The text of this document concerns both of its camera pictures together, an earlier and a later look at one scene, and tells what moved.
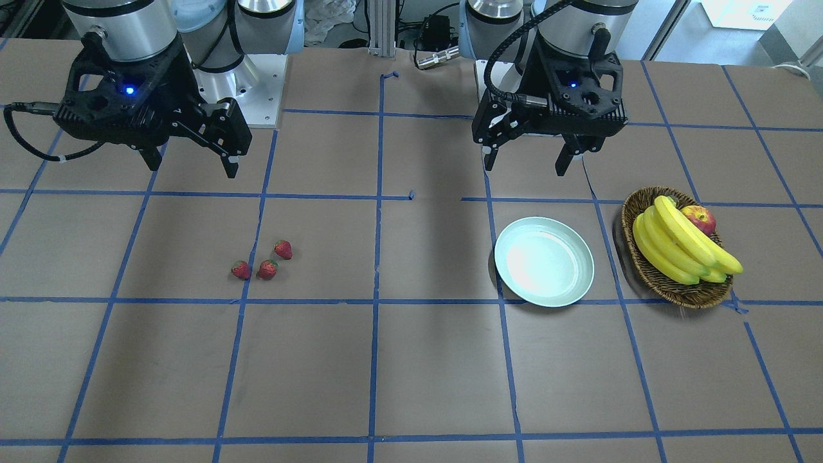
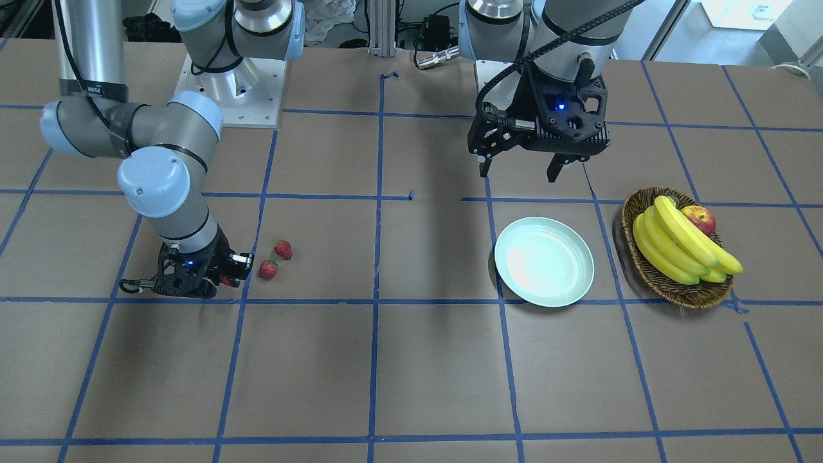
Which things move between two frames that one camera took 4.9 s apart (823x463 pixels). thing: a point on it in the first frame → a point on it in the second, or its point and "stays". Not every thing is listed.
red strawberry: (283, 249) stays
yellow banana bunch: (669, 244) stays
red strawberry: (267, 269) stays
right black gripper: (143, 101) → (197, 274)
